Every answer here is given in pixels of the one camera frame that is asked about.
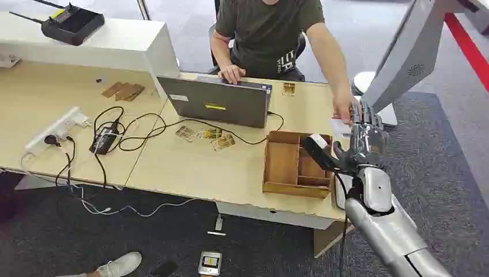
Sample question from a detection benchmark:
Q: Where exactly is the person's right hand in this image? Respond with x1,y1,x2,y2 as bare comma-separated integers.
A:
217,64,247,85

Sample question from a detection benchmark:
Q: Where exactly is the person's left hand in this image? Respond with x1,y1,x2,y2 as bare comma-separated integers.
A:
331,89,360,126

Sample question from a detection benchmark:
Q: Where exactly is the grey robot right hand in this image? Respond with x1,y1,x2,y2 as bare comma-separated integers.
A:
303,103,389,174

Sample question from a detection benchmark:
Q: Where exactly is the white card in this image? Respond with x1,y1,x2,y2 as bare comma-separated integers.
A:
329,118,352,139

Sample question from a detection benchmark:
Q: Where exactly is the grey laptop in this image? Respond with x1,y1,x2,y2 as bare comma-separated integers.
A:
156,74,273,129

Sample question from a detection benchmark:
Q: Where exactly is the person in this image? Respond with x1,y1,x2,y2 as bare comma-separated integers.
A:
209,0,360,126

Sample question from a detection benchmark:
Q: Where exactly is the wooden card box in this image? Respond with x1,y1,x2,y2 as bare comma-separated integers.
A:
262,130,335,200

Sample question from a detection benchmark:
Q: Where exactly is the brown cardboard piece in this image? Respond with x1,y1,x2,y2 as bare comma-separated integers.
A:
114,82,145,103
101,81,123,99

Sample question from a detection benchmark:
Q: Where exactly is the white desk shelf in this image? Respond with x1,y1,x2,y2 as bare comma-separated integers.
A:
0,11,181,101

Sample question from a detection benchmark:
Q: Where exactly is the black power adapter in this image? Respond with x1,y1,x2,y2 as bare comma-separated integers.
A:
89,121,122,156

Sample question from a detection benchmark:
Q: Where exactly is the black router with antennas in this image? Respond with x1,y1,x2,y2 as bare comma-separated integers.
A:
9,0,106,47

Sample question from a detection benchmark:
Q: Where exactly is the white power strip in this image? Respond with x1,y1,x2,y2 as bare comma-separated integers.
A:
23,106,93,158

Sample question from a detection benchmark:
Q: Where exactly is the small silver floor device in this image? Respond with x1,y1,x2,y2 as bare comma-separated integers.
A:
198,251,223,277

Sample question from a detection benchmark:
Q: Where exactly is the white shoe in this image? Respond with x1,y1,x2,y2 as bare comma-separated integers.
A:
95,251,143,277

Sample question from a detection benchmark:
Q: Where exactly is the black laptop power cable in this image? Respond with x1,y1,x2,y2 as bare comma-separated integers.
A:
93,106,285,152

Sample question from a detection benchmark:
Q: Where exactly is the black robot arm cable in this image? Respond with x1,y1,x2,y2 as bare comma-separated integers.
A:
334,172,351,277

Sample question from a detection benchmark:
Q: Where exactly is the white hanging cable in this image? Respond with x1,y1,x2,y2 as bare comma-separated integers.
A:
20,152,200,218

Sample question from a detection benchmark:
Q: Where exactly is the black hanging cable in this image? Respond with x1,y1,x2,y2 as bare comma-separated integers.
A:
55,136,108,192

